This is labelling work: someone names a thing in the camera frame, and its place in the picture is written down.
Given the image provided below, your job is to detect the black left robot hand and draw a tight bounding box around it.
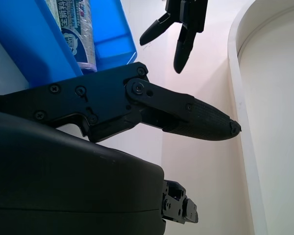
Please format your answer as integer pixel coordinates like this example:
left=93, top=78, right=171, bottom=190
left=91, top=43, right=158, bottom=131
left=139, top=0, right=209, bottom=74

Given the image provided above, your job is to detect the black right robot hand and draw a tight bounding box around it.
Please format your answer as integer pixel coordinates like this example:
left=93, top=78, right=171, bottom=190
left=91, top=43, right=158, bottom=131
left=0, top=62, right=243, bottom=235

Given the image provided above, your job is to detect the purple-capped printed bag roll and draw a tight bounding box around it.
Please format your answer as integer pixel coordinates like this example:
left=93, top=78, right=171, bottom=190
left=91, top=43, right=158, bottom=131
left=45, top=0, right=98, bottom=72

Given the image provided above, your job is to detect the blue plastic tray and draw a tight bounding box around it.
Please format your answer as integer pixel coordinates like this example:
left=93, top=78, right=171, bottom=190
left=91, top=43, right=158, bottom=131
left=0, top=0, right=138, bottom=89

